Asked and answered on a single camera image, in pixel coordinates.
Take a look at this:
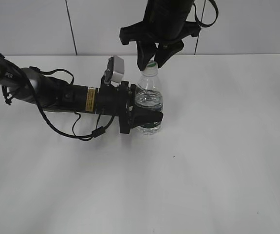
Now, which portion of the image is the white green bottle cap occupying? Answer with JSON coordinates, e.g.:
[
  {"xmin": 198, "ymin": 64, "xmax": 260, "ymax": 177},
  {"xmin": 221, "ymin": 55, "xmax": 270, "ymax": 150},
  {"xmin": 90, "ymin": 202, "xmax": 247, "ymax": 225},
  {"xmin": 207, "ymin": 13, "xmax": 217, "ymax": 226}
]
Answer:
[{"xmin": 142, "ymin": 60, "xmax": 158, "ymax": 76}]

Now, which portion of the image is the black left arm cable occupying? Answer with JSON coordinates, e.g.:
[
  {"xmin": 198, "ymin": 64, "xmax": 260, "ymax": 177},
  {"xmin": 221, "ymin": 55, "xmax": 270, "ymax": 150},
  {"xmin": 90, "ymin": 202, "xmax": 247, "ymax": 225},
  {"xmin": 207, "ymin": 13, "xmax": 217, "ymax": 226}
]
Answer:
[{"xmin": 2, "ymin": 57, "xmax": 116, "ymax": 141}]

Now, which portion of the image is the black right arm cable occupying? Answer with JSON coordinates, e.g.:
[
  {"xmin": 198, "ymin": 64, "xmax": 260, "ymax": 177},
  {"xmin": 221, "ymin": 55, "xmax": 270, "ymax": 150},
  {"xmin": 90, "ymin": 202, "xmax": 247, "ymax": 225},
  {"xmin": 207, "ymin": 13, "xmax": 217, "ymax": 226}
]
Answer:
[{"xmin": 192, "ymin": 0, "xmax": 220, "ymax": 28}]

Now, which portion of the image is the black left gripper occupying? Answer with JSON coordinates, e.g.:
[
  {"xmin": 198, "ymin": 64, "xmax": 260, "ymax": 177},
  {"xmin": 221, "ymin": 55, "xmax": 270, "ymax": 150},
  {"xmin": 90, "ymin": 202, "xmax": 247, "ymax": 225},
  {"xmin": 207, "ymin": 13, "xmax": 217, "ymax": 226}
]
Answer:
[{"xmin": 95, "ymin": 81, "xmax": 164, "ymax": 134}]

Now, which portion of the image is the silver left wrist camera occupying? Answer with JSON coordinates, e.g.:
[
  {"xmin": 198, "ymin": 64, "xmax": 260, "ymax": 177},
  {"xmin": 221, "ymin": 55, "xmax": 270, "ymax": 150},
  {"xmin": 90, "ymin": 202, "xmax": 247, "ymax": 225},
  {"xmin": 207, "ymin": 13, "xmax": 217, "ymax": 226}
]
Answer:
[{"xmin": 104, "ymin": 56, "xmax": 125, "ymax": 84}]

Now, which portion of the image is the clear green-label water bottle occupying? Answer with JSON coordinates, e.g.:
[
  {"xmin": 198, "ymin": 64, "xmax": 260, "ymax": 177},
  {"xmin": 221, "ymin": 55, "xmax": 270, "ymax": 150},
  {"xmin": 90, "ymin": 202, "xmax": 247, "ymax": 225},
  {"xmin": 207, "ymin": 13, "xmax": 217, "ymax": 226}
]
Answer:
[{"xmin": 134, "ymin": 61, "xmax": 164, "ymax": 136}]

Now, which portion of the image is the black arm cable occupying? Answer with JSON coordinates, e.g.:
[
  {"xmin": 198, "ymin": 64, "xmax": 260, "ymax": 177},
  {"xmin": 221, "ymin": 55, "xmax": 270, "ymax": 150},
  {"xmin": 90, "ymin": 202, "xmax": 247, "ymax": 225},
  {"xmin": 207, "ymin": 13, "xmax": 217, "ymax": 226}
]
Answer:
[
  {"xmin": 2, "ymin": 57, "xmax": 116, "ymax": 141},
  {"xmin": 192, "ymin": 0, "xmax": 220, "ymax": 28}
]

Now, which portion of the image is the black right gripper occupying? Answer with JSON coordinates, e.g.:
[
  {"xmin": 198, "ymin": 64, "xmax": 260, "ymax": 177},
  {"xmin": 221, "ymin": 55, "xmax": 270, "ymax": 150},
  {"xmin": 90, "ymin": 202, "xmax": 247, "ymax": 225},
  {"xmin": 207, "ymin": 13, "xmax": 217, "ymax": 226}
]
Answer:
[{"xmin": 119, "ymin": 21, "xmax": 201, "ymax": 71}]

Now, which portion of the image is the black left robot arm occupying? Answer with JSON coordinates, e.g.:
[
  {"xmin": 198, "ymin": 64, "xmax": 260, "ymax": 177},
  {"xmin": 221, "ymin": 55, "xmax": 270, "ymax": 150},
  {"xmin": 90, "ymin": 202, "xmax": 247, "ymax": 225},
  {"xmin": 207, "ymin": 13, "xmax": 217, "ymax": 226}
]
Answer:
[{"xmin": 0, "ymin": 54, "xmax": 163, "ymax": 139}]

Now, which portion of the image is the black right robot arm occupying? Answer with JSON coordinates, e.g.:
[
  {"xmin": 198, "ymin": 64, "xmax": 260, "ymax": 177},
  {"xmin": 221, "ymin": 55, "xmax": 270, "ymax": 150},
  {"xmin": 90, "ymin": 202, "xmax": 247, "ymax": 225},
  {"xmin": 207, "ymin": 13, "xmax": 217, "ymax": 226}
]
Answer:
[{"xmin": 119, "ymin": 0, "xmax": 201, "ymax": 71}]

